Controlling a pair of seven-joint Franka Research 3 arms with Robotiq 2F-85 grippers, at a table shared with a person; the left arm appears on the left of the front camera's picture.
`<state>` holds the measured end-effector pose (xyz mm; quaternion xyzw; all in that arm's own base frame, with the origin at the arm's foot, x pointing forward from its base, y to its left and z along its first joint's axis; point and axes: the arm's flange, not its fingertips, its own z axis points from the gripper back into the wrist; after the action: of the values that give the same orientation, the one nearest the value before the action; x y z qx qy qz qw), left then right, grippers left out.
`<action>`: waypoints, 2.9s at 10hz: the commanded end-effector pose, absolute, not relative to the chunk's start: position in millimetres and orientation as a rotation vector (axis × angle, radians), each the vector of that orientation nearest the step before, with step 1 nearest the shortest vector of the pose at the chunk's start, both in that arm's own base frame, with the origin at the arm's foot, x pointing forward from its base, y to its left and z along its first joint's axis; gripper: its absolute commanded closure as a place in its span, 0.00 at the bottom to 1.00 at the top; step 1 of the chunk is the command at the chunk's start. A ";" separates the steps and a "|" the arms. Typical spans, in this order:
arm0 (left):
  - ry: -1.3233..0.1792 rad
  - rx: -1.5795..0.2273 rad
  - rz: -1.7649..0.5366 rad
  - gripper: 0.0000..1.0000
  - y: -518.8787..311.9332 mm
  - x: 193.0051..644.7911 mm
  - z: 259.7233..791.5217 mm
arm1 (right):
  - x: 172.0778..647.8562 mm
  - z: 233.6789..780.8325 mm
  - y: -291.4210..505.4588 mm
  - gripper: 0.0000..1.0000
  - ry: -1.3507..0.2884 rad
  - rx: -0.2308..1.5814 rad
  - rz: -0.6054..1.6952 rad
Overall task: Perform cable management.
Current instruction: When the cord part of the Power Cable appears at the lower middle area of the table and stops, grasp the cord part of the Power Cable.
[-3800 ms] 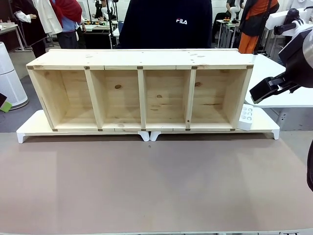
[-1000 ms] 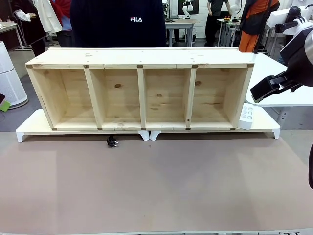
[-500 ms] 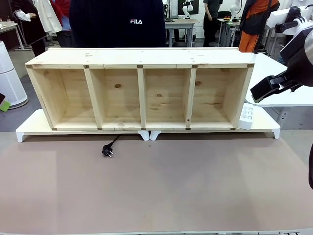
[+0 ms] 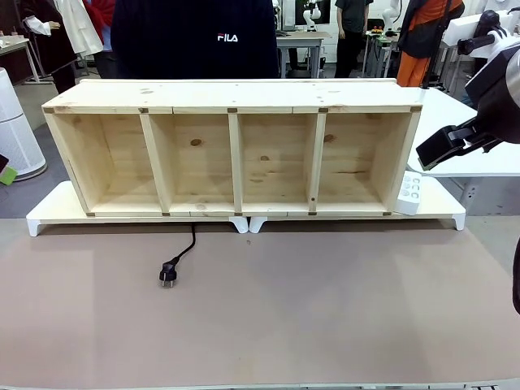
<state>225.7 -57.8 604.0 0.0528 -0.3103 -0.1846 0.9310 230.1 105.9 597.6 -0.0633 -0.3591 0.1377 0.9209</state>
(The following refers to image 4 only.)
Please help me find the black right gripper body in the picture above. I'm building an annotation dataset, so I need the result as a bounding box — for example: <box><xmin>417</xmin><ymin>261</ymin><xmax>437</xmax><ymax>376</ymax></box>
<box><xmin>464</xmin><ymin>50</ymin><xmax>520</xmax><ymax>145</ymax></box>

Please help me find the black power cable with plug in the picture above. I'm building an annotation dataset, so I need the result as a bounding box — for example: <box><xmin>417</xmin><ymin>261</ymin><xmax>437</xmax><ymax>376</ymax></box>
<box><xmin>158</xmin><ymin>224</ymin><xmax>197</xmax><ymax>290</ymax></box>

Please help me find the white side table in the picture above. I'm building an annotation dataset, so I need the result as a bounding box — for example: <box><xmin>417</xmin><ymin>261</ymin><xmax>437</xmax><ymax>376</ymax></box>
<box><xmin>405</xmin><ymin>87</ymin><xmax>520</xmax><ymax>204</ymax></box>

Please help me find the white cylindrical air purifier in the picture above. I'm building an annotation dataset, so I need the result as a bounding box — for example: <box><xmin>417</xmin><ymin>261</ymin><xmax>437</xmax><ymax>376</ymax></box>
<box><xmin>0</xmin><ymin>67</ymin><xmax>47</xmax><ymax>182</ymax></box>

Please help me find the white wood-topped monitor riser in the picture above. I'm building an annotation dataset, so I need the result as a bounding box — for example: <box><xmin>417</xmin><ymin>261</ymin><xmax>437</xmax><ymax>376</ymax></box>
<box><xmin>249</xmin><ymin>172</ymin><xmax>467</xmax><ymax>235</ymax></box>
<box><xmin>26</xmin><ymin>180</ymin><xmax>249</xmax><ymax>238</ymax></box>

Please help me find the white multi-socket power strip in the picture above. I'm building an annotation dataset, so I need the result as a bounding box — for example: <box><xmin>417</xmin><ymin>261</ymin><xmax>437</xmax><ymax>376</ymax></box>
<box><xmin>394</xmin><ymin>170</ymin><xmax>426</xmax><ymax>216</ymax></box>

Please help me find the mannequin in orange black clothes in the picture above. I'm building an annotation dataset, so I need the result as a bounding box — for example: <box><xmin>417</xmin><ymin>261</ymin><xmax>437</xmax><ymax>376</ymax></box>
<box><xmin>396</xmin><ymin>0</ymin><xmax>465</xmax><ymax>89</ymax></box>

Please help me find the wooden desk with metal legs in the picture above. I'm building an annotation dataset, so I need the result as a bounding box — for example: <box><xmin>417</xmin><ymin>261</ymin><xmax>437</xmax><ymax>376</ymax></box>
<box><xmin>0</xmin><ymin>35</ymin><xmax>42</xmax><ymax>85</ymax></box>

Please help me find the mannequin in dark robe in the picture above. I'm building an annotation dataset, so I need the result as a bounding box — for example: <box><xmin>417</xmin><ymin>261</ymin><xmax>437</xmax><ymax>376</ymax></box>
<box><xmin>19</xmin><ymin>0</ymin><xmax>79</xmax><ymax>94</ymax></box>

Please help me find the background person in dark clothes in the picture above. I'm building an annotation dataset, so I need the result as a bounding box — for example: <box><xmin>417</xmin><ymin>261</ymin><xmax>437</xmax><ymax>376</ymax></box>
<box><xmin>334</xmin><ymin>0</ymin><xmax>374</xmax><ymax>80</ymax></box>

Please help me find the mannequin in white coat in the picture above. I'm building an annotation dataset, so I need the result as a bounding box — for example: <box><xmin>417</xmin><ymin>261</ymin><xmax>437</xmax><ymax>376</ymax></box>
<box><xmin>66</xmin><ymin>0</ymin><xmax>105</xmax><ymax>56</ymax></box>

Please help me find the grey background table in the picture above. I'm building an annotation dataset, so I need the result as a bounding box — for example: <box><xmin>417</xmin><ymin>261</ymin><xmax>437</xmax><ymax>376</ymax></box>
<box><xmin>275</xmin><ymin>30</ymin><xmax>332</xmax><ymax>80</ymax></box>

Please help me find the mannequin in red garment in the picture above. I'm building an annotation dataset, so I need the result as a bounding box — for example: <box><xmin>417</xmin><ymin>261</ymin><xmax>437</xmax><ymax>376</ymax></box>
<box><xmin>83</xmin><ymin>0</ymin><xmax>117</xmax><ymax>53</ymax></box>

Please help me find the light wooden four-compartment shelf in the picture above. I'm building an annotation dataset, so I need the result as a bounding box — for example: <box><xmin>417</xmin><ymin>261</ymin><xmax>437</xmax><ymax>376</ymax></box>
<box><xmin>41</xmin><ymin>78</ymin><xmax>423</xmax><ymax>217</ymax></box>

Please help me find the person in dark FILA sweater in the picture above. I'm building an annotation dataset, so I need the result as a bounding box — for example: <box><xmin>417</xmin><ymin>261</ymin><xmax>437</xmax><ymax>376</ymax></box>
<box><xmin>110</xmin><ymin>0</ymin><xmax>281</xmax><ymax>80</ymax></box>

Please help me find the black sleeved robot arm cable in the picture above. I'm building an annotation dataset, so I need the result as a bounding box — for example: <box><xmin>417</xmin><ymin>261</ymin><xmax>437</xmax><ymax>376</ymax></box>
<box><xmin>512</xmin><ymin>237</ymin><xmax>520</xmax><ymax>315</ymax></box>

